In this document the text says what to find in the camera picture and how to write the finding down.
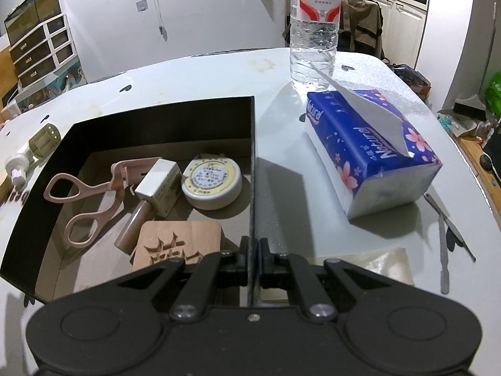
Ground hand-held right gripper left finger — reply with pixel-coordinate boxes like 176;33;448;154
106;237;250;322

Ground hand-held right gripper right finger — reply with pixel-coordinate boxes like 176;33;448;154
259;238;396;322

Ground carved wooden block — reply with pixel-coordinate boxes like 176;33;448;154
132;220;222;273

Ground round white tape measure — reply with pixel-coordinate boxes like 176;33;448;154
181;154;242;209

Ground white cosmetic bottle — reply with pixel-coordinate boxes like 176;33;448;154
114;160;182;254

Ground pink eyelash curler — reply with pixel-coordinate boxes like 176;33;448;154
44;157;163;248

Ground black cardboard box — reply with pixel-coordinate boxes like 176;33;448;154
0;95;257;306

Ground beige plastic holder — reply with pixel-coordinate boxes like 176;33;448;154
28;123;62;161

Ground clear plastic bag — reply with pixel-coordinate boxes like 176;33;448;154
260;247;416;304

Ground blue floral tissue pack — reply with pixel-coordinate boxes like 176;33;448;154
304;60;443;220

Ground wooden-topped drawer cabinet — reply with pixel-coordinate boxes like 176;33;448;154
454;133;501;220

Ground blue patterned gift bag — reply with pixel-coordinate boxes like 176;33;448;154
389;63;432;101

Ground clear plastic water bottle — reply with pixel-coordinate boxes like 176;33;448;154
290;0;343;91

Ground dark dustpan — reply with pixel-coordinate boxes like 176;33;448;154
452;94;488;116

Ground teal patterned cabinet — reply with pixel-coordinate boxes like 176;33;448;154
16;66;85;106

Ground chair with brown jacket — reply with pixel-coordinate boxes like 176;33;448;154
337;0;387;62

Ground white lower kitchen cabinets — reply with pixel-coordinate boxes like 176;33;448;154
374;0;429;65

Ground green plastic bag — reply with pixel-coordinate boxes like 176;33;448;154
484;71;501;111

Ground white drawer unit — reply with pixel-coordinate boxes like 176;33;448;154
8;12;78;89

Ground glass fish tank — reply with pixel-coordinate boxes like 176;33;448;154
4;0;62;46

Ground hanging wall cable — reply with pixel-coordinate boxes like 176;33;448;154
148;0;168;43

